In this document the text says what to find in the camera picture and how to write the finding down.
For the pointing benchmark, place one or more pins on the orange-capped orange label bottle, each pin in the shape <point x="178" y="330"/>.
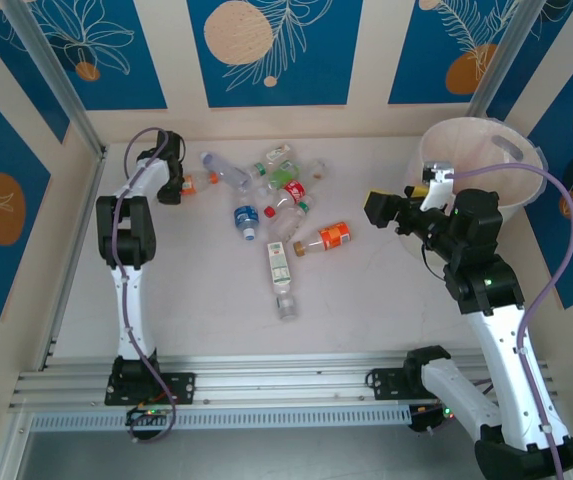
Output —
<point x="198" y="182"/>

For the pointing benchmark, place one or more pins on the brown-capped orange label bottle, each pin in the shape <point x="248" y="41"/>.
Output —
<point x="333" y="236"/>

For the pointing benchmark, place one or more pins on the blue label water bottle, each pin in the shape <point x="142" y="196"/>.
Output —
<point x="246" y="216"/>

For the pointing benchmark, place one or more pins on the long white green label bottle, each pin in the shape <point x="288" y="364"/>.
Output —
<point x="279" y="265"/>

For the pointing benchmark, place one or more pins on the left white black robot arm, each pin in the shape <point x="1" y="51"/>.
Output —
<point x="131" y="310"/>

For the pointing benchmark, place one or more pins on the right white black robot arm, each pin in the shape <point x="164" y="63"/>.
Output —
<point x="506" y="350"/>

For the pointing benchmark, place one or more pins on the clear bottle purple cap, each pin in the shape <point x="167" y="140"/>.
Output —
<point x="226" y="172"/>

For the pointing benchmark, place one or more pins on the clear bottle orange spot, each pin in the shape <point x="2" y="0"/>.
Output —
<point x="317" y="170"/>

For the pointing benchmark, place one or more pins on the red label cola bottle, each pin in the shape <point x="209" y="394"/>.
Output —
<point x="295" y="191"/>

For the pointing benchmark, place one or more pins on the translucent white plastic bucket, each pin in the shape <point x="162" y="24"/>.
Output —
<point x="541" y="162"/>

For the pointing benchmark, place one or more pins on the clear bottle green cap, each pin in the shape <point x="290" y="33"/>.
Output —
<point x="286" y="225"/>

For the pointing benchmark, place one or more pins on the right controller board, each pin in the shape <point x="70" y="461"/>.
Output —
<point x="428" y="417"/>

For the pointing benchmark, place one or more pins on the controller board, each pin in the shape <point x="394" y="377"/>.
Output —
<point x="141" y="415"/>
<point x="428" y="417"/>

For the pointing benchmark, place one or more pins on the left controller board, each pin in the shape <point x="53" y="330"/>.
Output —
<point x="141" y="415"/>

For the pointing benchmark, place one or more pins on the aluminium side rail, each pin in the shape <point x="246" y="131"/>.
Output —
<point x="73" y="250"/>

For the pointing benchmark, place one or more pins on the left aluminium corner post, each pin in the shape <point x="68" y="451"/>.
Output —
<point x="51" y="65"/>

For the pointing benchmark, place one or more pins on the aluminium corner post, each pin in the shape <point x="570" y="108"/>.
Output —
<point x="506" y="50"/>
<point x="51" y="65"/>

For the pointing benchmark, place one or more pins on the right aluminium corner post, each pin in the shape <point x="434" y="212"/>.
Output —
<point x="506" y="50"/>

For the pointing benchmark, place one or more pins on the right black mount plate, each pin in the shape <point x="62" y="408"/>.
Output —
<point x="386" y="382"/>

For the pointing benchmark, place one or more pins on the black mount plate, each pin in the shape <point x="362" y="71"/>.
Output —
<point x="186" y="387"/>
<point x="386" y="382"/>

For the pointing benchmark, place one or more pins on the left black mount plate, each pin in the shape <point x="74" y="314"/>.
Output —
<point x="186" y="387"/>

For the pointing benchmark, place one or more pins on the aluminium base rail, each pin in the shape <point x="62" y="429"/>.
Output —
<point x="276" y="380"/>

